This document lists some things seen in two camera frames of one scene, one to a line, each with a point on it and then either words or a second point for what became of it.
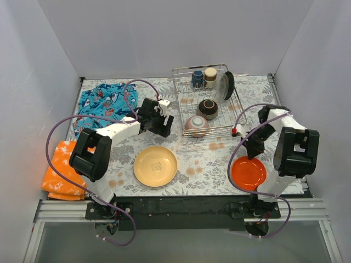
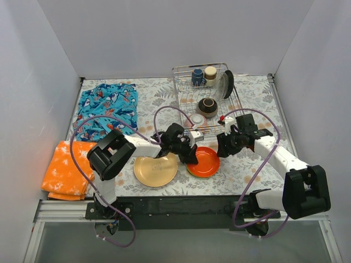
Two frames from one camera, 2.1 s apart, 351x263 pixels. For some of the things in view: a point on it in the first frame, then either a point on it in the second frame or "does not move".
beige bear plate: x=155 y=166 does not move
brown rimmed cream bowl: x=208 y=109 does not move
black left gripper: x=164 y=126 -> x=189 y=153
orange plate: x=248 y=174 -> x=208 y=163
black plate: x=232 y=81 does not move
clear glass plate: x=218 y=90 does not move
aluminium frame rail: x=292 y=210 does not move
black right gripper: x=254 y=145 -> x=224 y=143
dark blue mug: x=197 y=80 does not move
